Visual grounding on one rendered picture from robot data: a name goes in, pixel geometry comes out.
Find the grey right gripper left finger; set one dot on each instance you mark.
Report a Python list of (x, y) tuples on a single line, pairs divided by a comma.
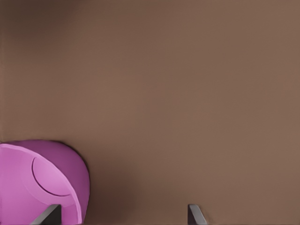
[(50, 216)]

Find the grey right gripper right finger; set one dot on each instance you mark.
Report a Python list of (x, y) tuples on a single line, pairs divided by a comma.
[(195, 215)]

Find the pink bowl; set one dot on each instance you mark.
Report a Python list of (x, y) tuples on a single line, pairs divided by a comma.
[(28, 178)]

